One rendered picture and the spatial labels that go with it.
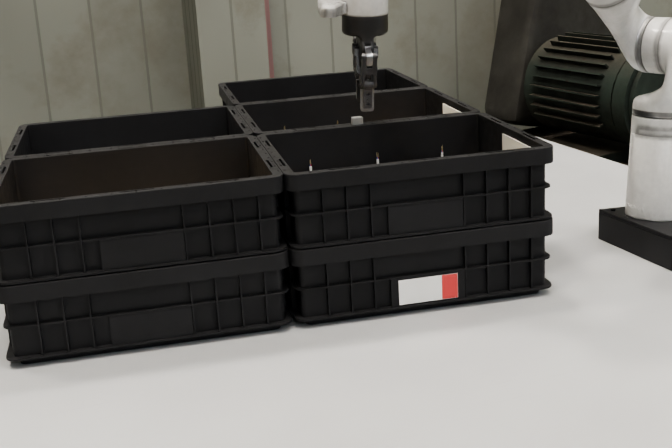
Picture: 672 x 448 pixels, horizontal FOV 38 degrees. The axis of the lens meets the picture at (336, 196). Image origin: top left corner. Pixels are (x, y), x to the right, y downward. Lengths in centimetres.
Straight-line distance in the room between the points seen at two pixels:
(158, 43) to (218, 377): 326
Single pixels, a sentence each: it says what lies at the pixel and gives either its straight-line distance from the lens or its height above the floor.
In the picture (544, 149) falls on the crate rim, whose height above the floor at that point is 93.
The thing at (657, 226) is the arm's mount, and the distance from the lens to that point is 168.
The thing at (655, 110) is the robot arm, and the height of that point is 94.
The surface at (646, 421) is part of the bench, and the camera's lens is 119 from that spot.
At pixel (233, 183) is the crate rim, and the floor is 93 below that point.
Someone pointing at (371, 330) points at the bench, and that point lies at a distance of 141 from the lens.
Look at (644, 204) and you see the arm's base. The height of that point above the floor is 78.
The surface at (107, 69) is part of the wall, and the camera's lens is 443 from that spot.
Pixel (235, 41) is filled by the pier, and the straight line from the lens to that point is 427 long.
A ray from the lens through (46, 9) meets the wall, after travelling 438.
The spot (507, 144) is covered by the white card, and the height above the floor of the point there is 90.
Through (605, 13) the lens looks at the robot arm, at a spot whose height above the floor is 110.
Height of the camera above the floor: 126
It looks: 16 degrees down
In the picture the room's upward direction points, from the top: 3 degrees counter-clockwise
